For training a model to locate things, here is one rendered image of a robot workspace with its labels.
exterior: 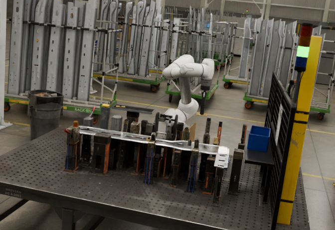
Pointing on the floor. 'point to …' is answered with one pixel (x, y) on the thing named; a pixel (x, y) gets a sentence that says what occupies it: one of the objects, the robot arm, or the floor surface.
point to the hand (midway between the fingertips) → (202, 109)
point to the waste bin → (44, 111)
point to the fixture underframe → (79, 212)
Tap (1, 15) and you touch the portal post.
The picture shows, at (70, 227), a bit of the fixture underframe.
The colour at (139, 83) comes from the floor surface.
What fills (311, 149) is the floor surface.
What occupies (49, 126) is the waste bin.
